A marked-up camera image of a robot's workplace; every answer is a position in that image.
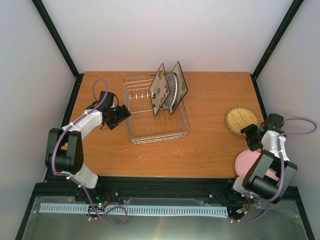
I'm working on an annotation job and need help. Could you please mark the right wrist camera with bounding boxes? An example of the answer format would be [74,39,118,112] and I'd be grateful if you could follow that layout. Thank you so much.
[264,113,284,130]

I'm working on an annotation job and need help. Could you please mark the left black frame post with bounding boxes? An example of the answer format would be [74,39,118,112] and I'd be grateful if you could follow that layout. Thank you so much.
[31,0,81,80]

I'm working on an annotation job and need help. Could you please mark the pink round plate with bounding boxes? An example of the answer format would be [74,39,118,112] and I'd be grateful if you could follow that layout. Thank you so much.
[234,150,281,183]

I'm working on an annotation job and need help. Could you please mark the black frame post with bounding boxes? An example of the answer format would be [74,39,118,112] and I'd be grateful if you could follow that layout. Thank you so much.
[31,0,81,80]
[251,0,305,79]

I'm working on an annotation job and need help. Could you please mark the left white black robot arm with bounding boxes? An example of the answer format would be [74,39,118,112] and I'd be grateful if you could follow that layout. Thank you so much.
[45,104,131,202]

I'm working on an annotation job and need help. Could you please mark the round woven bamboo plate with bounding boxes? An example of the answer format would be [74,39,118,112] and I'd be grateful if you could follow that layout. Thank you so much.
[225,107,259,136]

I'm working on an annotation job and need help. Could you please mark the square floral plate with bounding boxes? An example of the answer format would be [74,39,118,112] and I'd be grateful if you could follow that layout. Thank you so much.
[169,61,188,115]

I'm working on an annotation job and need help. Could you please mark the right black frame post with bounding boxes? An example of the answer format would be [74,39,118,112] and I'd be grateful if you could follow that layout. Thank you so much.
[251,0,305,79]

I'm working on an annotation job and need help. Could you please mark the left circuit board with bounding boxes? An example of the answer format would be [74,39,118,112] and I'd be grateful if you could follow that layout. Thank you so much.
[95,192,111,208]

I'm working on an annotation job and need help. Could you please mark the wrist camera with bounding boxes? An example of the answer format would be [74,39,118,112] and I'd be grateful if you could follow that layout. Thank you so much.
[98,91,119,108]
[264,113,284,130]

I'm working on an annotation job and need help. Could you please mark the round striped white plate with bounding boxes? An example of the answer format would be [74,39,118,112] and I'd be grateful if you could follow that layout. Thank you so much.
[162,72,178,110]

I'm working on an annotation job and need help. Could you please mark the grey slotted cable duct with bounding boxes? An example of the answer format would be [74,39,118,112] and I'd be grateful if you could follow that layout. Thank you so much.
[39,203,228,218]

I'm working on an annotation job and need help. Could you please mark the wire metal dish rack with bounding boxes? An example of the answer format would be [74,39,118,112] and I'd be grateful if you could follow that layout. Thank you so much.
[122,73,192,146]

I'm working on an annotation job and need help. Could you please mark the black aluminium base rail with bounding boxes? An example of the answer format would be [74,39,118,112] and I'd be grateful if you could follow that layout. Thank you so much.
[34,174,300,205]

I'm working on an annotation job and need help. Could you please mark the circuit board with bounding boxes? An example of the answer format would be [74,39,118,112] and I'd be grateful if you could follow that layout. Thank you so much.
[95,192,111,208]
[236,198,251,215]

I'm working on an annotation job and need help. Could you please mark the square dark rimmed plate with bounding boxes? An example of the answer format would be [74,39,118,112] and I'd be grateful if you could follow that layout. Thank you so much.
[149,63,169,116]

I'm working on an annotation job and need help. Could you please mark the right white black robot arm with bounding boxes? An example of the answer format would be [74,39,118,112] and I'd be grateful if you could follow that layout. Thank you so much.
[231,124,298,204]

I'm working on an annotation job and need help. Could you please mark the right circuit board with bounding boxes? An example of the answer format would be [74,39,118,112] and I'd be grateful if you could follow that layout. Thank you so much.
[236,198,251,215]

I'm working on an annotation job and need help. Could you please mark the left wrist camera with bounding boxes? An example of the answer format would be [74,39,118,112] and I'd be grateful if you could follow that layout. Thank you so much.
[98,91,119,108]

